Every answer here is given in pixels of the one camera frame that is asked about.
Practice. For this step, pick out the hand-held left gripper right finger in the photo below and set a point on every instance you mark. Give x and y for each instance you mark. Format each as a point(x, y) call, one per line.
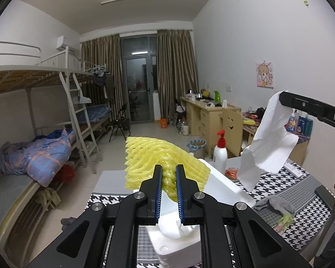
point(179, 192)

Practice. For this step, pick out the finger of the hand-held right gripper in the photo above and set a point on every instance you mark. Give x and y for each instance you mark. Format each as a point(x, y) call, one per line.
point(301, 103)

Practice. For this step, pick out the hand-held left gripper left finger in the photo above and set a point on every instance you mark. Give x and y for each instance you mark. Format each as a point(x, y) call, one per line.
point(157, 192)

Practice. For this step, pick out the yellow foam net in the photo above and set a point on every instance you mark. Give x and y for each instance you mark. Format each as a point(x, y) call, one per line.
point(145, 159)

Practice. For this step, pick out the white foam box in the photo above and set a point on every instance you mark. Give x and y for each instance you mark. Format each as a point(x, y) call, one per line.
point(223, 187)

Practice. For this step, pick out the white paper bag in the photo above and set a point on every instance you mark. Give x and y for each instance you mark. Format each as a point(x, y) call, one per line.
point(268, 145)

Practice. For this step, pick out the group of toiletry bottles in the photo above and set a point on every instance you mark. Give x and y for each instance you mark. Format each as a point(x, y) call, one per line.
point(303, 124)

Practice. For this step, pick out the black object on desk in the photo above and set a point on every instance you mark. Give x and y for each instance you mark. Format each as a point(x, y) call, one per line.
point(261, 111)

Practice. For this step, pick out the wooden desk with patterned cover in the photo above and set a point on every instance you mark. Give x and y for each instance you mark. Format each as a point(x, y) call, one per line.
point(304, 148)

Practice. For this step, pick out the blue rimmed waste bin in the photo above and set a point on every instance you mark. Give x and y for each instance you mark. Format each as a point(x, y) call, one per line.
point(196, 148)

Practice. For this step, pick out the white lotion pump bottle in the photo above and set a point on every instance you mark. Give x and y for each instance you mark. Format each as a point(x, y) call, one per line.
point(220, 156)

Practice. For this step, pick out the yellow cloth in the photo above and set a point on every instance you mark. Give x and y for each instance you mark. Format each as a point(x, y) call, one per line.
point(249, 122)

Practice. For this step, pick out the orange snack packet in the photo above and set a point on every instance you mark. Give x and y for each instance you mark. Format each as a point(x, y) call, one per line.
point(231, 173)

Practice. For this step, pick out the group of floor bottles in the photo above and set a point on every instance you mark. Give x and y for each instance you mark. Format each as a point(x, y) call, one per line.
point(182, 128)

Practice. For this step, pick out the white remote control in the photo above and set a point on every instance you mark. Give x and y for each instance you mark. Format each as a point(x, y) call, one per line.
point(293, 169)

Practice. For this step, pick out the orange container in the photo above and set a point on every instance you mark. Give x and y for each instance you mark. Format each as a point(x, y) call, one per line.
point(164, 123)

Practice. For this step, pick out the wooden chair with smiley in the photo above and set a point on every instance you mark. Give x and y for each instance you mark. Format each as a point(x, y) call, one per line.
point(231, 128)

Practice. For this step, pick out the wooden desk with drawers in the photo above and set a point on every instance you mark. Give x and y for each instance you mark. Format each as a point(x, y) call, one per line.
point(201, 120)

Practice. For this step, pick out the black folding chair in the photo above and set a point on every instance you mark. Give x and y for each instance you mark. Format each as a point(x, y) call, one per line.
point(120, 125)

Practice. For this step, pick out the houndstooth tablecloth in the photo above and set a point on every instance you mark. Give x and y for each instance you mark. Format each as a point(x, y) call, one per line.
point(301, 191)

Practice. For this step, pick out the green desk item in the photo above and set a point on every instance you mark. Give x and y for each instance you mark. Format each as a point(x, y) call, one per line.
point(217, 96)

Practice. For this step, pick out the white panel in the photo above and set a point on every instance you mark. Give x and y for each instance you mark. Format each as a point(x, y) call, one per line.
point(156, 106)

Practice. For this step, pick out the black shoe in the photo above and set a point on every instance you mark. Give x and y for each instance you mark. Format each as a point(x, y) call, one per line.
point(69, 221)

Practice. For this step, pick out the red bag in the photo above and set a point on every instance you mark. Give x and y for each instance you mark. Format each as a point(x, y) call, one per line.
point(64, 174)

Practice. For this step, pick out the grey sock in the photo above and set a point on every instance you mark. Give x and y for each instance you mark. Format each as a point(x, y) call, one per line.
point(273, 203)

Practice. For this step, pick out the metal pot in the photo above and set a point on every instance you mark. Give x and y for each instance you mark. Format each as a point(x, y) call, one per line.
point(192, 96)

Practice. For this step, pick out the white metal bunk bed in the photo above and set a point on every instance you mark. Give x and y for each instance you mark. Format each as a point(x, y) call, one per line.
point(97, 114)
point(16, 81)

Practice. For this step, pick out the floral cloth pouch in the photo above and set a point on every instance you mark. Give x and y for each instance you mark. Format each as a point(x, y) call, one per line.
point(284, 222)

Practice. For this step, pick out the person's grey clothing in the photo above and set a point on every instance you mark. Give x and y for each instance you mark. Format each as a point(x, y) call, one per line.
point(333, 229)

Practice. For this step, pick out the glass balcony door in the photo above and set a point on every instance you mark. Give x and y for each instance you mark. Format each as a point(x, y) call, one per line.
point(139, 83)

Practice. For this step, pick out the beige cloth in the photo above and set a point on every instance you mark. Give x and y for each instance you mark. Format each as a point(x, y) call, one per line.
point(47, 198)

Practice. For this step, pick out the brown curtain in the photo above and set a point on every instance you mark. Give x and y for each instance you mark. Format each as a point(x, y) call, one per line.
point(100, 55)
point(177, 75)

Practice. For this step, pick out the white hanging cloth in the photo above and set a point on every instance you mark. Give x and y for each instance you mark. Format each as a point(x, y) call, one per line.
point(84, 99)

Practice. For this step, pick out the blue plaid blanket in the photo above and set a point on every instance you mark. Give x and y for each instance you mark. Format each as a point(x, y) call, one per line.
point(42, 153)

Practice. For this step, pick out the dark hanging clothes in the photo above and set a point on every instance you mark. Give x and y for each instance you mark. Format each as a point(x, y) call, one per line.
point(101, 78)

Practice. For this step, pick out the white air conditioner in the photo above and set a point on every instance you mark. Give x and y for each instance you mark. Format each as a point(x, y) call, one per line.
point(65, 44)

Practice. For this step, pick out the ceiling tube light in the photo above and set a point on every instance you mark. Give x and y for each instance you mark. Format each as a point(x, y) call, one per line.
point(128, 0)

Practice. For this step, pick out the pink wall poster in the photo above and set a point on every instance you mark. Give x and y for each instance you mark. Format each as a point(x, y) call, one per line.
point(265, 74)

